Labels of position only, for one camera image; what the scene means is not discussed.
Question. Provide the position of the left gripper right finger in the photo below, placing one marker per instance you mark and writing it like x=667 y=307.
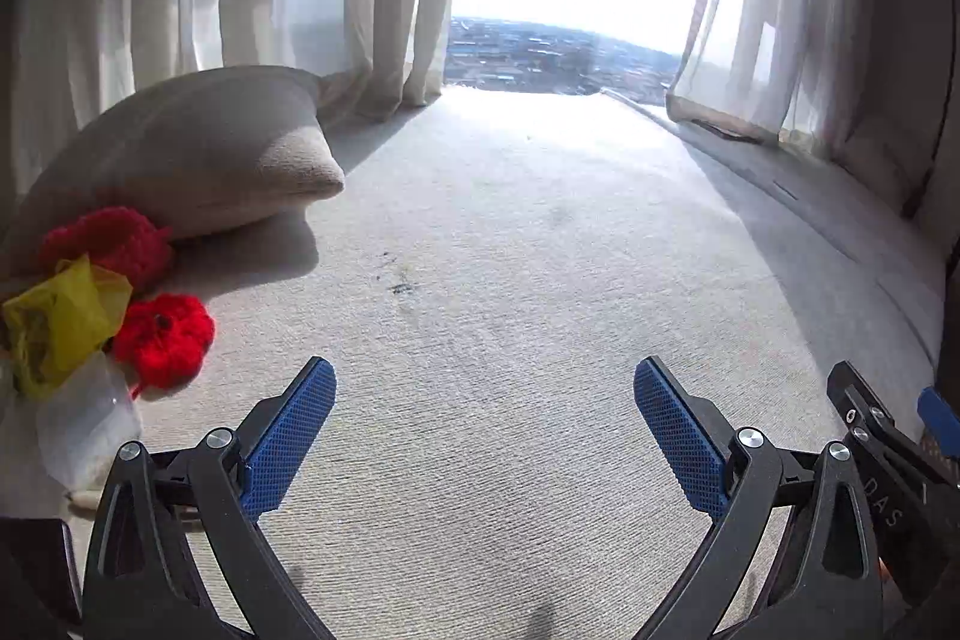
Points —
x=824 y=581

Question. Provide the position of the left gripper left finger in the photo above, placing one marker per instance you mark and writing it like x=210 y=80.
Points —
x=141 y=580

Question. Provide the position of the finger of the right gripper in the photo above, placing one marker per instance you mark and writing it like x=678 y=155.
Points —
x=941 y=421
x=873 y=428

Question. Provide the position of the clear plastic bag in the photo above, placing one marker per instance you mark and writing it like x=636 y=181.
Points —
x=64 y=443

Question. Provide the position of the red knitted flower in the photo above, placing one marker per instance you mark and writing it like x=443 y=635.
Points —
x=115 y=238
x=164 y=341

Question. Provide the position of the yellow plastic wrapper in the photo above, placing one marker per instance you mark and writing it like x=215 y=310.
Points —
x=57 y=325

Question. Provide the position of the right sheer curtain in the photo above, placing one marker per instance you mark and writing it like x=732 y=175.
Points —
x=867 y=84

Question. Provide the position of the beige throw pillow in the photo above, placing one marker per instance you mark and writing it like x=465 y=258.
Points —
x=198 y=154

